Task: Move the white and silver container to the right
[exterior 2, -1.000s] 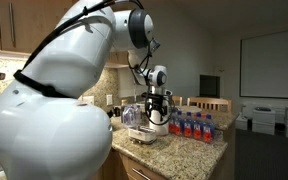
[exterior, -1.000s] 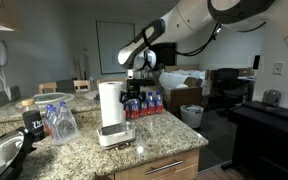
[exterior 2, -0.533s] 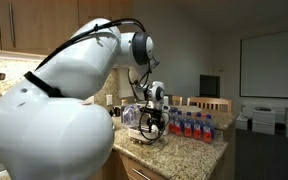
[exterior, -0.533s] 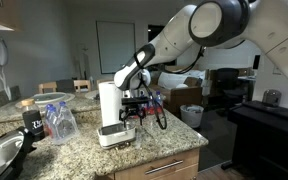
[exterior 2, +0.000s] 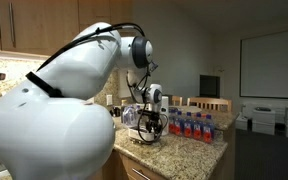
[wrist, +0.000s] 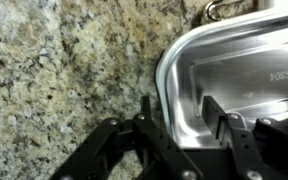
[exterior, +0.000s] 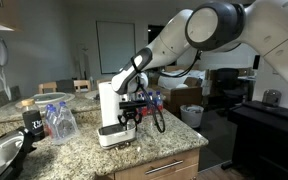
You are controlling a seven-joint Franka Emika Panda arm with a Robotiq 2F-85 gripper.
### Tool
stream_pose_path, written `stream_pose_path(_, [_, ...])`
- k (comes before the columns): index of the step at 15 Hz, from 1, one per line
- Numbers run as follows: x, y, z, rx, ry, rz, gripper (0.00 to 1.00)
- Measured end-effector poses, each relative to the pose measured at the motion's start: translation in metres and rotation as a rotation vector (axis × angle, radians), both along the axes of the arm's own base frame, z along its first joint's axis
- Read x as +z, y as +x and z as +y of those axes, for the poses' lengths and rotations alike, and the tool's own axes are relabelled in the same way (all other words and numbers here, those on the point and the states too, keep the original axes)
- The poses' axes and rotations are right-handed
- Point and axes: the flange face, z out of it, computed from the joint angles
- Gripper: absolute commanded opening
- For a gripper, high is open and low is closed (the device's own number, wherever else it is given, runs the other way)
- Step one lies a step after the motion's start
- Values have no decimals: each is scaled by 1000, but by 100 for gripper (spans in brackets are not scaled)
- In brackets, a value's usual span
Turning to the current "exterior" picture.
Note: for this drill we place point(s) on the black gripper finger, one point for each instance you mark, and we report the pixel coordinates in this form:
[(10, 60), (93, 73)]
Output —
[(137, 120), (122, 120)]

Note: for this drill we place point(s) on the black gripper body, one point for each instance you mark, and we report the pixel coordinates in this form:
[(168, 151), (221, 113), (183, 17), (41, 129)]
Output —
[(132, 110)]

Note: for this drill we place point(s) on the white and silver container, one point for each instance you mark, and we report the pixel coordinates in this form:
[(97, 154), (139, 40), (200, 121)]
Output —
[(112, 140)]

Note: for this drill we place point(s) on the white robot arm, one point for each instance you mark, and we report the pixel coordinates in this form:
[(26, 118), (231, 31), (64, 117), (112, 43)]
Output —
[(164, 43)]

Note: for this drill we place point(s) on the red-labelled water bottle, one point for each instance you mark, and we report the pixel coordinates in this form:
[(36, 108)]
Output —
[(150, 101), (158, 101)]

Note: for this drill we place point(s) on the tall white appliance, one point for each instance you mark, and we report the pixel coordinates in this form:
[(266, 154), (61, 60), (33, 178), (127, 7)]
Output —
[(109, 103)]

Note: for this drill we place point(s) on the brown cardboard box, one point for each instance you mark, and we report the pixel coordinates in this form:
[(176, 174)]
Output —
[(180, 95)]

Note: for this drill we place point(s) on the wooden drawer front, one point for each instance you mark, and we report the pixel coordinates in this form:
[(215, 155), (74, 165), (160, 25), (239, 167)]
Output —
[(134, 171)]

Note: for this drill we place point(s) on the wooden chair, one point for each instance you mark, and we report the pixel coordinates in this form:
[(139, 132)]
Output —
[(82, 85), (47, 86)]

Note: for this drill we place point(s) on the white trash bin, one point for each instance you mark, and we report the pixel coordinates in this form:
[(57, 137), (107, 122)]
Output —
[(191, 116)]

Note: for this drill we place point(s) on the clear blue-capped water bottle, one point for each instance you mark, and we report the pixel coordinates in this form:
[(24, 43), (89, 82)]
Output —
[(49, 120), (67, 121), (54, 128)]

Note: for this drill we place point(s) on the large white plate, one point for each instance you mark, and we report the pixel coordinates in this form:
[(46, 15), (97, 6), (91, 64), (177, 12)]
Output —
[(50, 97)]

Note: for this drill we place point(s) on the black jar with cork lid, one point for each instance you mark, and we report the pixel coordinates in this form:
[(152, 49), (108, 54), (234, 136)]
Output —
[(33, 121)]

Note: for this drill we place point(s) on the black office chair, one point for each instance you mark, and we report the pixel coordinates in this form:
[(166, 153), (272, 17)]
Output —
[(227, 81)]

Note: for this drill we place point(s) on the black piano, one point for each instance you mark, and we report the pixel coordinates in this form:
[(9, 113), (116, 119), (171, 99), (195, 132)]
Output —
[(267, 133)]

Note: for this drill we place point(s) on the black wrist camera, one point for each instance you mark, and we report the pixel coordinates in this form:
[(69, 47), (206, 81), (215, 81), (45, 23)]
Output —
[(132, 105)]

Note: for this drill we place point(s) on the white wall board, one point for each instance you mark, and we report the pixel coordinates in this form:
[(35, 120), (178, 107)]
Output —
[(115, 46)]

